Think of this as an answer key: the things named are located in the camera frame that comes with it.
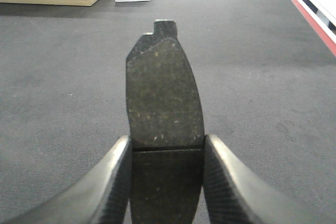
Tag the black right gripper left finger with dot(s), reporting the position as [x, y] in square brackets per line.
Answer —
[99, 196]

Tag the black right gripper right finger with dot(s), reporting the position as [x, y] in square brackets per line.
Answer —
[235, 194]

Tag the grey brake pad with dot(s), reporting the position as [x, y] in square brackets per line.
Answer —
[166, 128]

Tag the black conveyor belt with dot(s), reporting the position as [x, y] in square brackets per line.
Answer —
[265, 78]

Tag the red conveyor frame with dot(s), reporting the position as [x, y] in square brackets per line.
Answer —
[326, 35]

